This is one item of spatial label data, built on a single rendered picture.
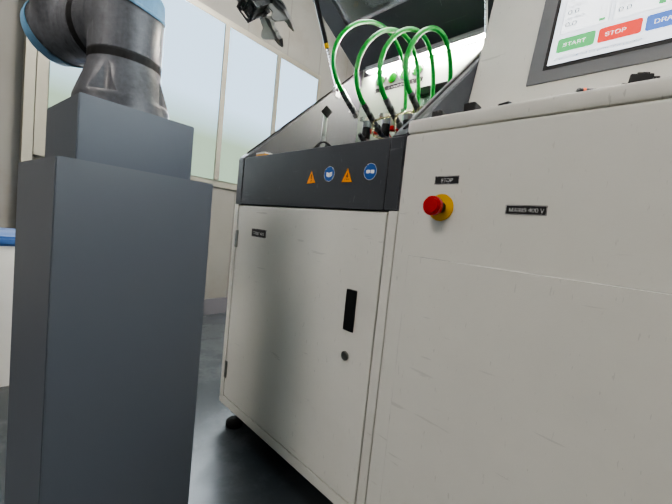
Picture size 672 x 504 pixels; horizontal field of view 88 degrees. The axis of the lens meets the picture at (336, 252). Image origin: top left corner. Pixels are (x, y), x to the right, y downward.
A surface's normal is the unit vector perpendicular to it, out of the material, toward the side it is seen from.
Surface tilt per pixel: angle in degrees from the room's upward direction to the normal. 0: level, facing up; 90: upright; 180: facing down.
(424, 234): 90
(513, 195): 90
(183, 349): 90
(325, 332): 90
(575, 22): 76
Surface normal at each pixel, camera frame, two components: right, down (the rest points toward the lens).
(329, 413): -0.71, -0.03
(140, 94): 0.75, -0.18
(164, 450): 0.78, 0.12
